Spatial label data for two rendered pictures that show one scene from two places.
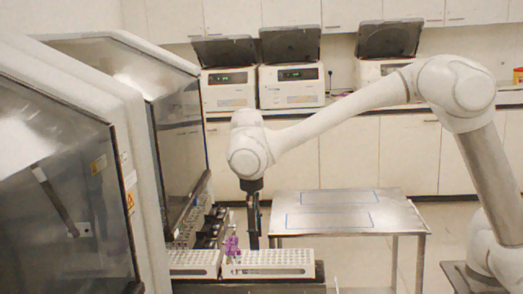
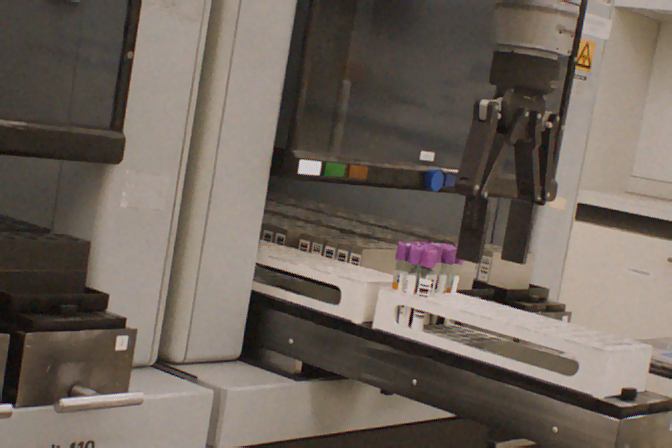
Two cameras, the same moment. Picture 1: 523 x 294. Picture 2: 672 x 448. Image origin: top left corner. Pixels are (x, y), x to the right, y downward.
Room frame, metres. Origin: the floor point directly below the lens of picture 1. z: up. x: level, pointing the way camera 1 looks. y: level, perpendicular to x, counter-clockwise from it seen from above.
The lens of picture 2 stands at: (-0.06, -0.62, 1.07)
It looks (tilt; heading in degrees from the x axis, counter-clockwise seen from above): 6 degrees down; 34
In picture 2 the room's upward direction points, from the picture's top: 9 degrees clockwise
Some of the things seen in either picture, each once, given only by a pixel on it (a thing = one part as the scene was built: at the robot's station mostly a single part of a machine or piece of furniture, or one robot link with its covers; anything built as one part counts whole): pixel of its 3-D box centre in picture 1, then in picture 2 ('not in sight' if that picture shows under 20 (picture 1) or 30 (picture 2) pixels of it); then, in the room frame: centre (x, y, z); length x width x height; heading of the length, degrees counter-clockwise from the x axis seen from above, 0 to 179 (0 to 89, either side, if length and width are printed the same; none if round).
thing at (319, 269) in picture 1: (229, 278); (399, 359); (1.22, 0.14, 0.78); 0.73 x 0.14 x 0.09; 84
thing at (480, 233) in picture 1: (495, 238); not in sight; (1.22, -0.76, 0.87); 0.18 x 0.16 x 0.22; 179
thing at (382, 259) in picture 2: (189, 239); (380, 270); (1.39, 0.29, 0.85); 0.12 x 0.02 x 0.06; 175
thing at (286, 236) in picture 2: not in sight; (305, 250); (1.40, 0.42, 0.85); 0.12 x 0.02 x 0.06; 175
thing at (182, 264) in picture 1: (175, 265); (294, 280); (1.24, 0.32, 0.83); 0.30 x 0.10 x 0.06; 84
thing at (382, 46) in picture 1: (388, 60); not in sight; (3.71, -1.16, 1.25); 0.62 x 0.56 x 0.69; 174
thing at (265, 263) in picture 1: (268, 265); (504, 342); (1.21, 0.00, 0.83); 0.30 x 0.10 x 0.06; 84
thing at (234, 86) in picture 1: (226, 71); not in sight; (3.85, 0.27, 1.22); 0.62 x 0.56 x 0.64; 172
